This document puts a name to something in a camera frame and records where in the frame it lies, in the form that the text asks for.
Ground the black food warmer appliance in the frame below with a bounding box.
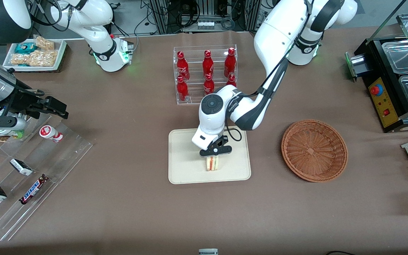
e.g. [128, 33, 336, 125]
[345, 12, 408, 134]

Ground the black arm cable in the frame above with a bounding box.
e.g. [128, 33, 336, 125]
[225, 58, 289, 142]

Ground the brown round wicker basket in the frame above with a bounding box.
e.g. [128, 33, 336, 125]
[281, 119, 349, 183]

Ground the triangle sandwich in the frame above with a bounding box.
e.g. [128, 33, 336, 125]
[206, 155, 220, 172]

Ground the large clear peanut bag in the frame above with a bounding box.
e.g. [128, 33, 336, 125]
[11, 50, 58, 67]

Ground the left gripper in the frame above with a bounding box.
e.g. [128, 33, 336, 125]
[192, 127, 232, 162]

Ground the clear acrylic bottle rack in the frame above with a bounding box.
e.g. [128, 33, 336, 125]
[173, 44, 238, 105]

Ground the cream rectangular plastic tray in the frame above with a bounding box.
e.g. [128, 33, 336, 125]
[168, 127, 252, 185]

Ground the clear acrylic stepped display rack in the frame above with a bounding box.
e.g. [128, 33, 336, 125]
[0, 113, 94, 242]

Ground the red and white yogurt cup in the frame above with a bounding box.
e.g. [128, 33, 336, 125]
[39, 125, 64, 143]

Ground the white snack tray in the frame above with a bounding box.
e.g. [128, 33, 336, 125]
[2, 35, 67, 73]

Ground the Snickers chocolate bar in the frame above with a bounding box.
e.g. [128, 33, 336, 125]
[19, 174, 49, 205]

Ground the small clear peanut bag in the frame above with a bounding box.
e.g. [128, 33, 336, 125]
[34, 35, 55, 50]

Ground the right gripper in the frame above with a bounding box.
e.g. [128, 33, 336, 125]
[0, 89, 69, 119]

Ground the teal snack packet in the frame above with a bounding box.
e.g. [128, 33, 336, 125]
[14, 42, 36, 54]

